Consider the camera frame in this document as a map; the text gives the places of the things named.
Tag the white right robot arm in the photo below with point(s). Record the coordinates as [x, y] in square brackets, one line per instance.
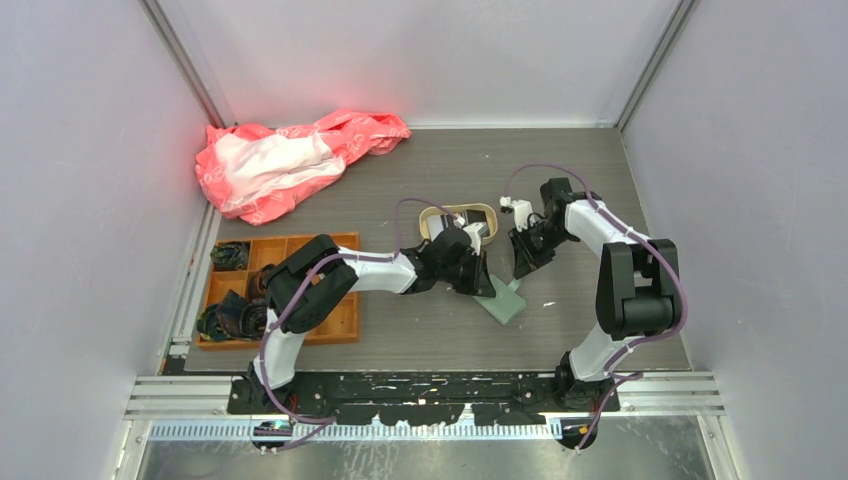
[636, 296]

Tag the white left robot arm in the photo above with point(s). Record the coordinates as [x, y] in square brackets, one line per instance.
[303, 290]

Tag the pink and white plastic bag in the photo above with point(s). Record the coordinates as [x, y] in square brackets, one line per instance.
[258, 174]

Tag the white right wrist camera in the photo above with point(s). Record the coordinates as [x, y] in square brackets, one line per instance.
[520, 210]

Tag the dark bundle in organizer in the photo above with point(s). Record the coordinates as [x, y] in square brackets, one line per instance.
[230, 256]

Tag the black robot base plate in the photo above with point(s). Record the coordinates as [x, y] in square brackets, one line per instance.
[425, 398]

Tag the orange compartment organizer box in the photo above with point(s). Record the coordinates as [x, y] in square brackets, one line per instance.
[341, 326]

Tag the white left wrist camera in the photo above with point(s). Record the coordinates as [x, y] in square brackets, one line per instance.
[475, 229]

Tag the stack of credit cards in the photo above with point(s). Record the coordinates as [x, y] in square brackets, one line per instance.
[434, 223]

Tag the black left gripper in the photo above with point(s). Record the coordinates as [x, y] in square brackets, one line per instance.
[480, 283]

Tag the beige oval card tray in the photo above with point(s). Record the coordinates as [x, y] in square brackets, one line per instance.
[455, 209]

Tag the black roll in organizer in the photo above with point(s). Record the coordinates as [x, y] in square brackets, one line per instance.
[235, 311]

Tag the green leather card holder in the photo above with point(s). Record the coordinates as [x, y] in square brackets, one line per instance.
[507, 302]

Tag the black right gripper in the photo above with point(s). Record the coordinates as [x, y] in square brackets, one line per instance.
[527, 261]

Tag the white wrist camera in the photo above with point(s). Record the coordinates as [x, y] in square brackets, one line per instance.
[475, 229]
[520, 210]

